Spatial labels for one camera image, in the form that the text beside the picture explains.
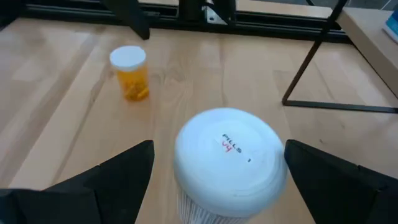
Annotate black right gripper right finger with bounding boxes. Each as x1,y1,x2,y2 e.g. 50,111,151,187
284,139,398,224

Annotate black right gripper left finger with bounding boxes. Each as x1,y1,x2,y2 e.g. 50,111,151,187
0,139,155,224

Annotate white bottle with labelled cap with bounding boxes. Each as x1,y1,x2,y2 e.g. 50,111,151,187
173,107,289,224

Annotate orange pill bottle white cap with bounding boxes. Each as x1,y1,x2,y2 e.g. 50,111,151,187
109,45,150,102

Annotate white bottle with blue label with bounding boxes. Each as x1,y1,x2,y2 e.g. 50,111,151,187
382,11,398,44

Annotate wooden shelf with black legs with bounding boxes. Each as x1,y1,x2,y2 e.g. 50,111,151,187
281,0,398,114

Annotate black aluminium table frame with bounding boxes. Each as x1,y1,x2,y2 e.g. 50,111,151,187
0,0,352,43

